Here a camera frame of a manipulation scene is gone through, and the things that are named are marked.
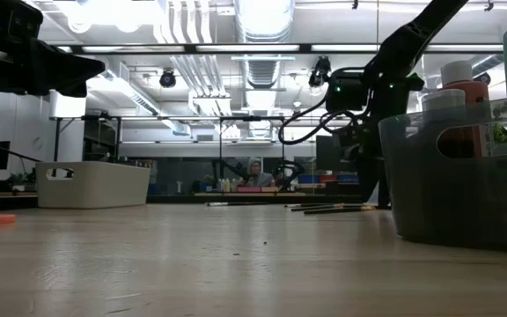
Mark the red paint bottle white cap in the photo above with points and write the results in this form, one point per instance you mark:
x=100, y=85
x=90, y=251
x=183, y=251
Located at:
x=469, y=92

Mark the dark paintbrush white bristles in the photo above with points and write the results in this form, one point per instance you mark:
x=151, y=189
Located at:
x=236, y=204

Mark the white plastic bin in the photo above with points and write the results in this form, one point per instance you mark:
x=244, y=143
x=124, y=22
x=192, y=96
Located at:
x=95, y=187

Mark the black overhead light beam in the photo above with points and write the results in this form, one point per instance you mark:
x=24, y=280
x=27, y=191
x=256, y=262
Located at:
x=305, y=48

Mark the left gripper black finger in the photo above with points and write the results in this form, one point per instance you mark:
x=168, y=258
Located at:
x=73, y=90
x=68, y=66

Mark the orange box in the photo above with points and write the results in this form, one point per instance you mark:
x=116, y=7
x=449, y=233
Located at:
x=269, y=189

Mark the blue storage bin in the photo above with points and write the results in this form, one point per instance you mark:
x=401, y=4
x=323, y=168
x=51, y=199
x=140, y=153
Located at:
x=310, y=179
x=348, y=178

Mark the thin dark paintbrush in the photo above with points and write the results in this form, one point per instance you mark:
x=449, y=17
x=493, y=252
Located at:
x=354, y=205

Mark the black ceiling camera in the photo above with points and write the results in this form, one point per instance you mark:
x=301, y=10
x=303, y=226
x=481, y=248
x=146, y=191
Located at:
x=167, y=79
x=320, y=70

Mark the black background frame stand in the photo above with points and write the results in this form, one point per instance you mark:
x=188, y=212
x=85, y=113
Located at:
x=221, y=141

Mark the silver ventilation duct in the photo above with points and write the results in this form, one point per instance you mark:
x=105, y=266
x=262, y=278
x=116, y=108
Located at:
x=262, y=26

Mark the person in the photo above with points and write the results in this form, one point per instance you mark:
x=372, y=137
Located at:
x=259, y=176

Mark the yellow background bottle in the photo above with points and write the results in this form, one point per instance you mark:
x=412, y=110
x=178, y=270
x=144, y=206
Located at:
x=227, y=185

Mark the background wooden table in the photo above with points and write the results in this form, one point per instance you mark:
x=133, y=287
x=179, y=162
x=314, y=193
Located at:
x=13, y=193
x=249, y=194

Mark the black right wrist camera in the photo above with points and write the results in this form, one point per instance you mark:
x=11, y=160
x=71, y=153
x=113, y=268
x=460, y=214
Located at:
x=346, y=90

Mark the small green potted plant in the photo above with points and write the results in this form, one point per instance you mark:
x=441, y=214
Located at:
x=502, y=133

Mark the red storage bin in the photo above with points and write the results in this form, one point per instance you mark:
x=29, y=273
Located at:
x=328, y=178

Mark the grey translucent plastic bin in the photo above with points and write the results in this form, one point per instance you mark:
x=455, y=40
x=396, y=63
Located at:
x=456, y=207

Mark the small background plant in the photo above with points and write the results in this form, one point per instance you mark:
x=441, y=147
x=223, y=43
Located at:
x=17, y=180

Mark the background black robot arm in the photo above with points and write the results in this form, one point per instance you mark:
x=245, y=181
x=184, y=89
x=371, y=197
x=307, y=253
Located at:
x=229, y=168
x=291, y=169

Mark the black metal table frame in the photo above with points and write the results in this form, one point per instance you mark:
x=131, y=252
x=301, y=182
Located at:
x=236, y=199

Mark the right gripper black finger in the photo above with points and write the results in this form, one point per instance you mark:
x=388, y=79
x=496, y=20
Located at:
x=369, y=185
x=384, y=191

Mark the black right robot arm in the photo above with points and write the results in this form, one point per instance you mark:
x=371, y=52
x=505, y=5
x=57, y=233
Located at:
x=412, y=39

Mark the pens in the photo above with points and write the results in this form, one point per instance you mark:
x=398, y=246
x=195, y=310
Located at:
x=337, y=211

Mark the pink box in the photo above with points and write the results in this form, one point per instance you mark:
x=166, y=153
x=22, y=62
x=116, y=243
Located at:
x=249, y=189

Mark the brown paintbrush orange tip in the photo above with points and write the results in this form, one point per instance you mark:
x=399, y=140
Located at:
x=315, y=208

